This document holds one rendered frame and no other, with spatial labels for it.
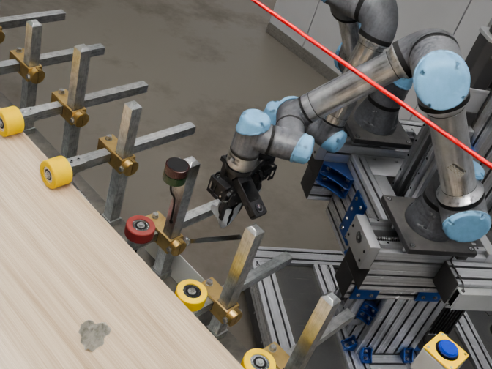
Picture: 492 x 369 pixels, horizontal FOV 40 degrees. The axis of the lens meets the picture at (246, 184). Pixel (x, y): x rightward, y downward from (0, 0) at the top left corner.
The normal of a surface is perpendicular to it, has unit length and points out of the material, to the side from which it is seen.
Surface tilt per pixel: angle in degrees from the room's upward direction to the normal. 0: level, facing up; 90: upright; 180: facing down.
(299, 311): 0
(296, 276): 0
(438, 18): 90
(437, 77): 84
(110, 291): 0
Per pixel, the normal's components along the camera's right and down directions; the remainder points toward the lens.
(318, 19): -0.73, 0.25
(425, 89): -0.12, 0.51
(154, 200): 0.26, -0.75
